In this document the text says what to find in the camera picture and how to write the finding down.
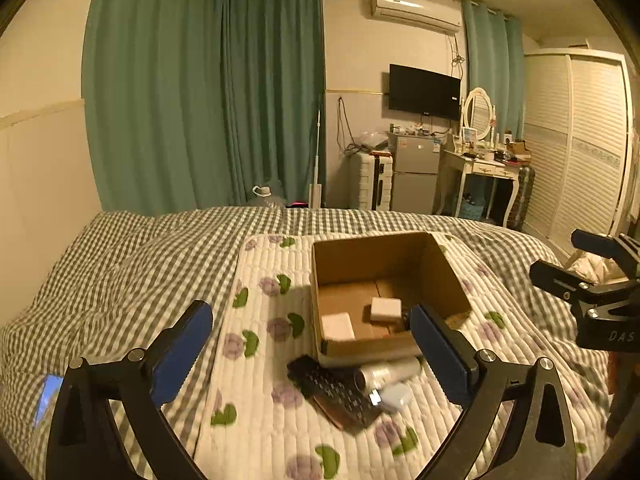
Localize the hanging wall cable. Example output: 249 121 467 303
335 95 352 154

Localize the grey bag with white mask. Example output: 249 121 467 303
247 180 286 209

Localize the smartphone with lit screen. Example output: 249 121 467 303
32 373 65 431

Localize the white rounded box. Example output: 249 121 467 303
369 296 404 322

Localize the white suitcase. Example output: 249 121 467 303
348 151 396 211

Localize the clear plastic bag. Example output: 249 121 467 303
359 130 389 154

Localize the black remote control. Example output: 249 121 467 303
286 354 384 436

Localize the oval white mirror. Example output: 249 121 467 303
462 87 494 142

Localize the green corner curtain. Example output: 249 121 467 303
219 0 327 209

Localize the wide green curtain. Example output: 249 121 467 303
81 0 225 212

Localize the brown wallet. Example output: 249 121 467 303
312 394 362 434

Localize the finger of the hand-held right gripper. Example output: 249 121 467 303
530 259 640 312
571 229 640 279

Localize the small white box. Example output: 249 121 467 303
320 312 357 342

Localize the white louvred wardrobe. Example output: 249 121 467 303
522 48 632 257

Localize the floral quilted mat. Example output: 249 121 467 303
192 232 615 480

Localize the white dressing table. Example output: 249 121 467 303
434 147 524 229

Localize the dark plaid suitcase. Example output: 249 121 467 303
509 164 536 231

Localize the air conditioner cable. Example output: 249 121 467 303
448 34 466 81

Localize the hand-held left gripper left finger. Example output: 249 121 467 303
45 300 216 480

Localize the beige quilted cloth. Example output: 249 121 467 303
564 249 627 287

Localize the black wall television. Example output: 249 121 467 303
388 63 462 121

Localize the light green window curtain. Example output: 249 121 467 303
461 0 526 221

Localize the white air conditioner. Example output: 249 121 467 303
369 0 464 36

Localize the white mop pole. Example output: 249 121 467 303
308 92 326 210

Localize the white tube bottle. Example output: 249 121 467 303
354 357 424 391

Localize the small white round object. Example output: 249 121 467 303
372 382 415 414

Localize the silver small fridge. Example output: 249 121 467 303
387 131 444 215

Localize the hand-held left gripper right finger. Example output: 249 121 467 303
407 304 583 480

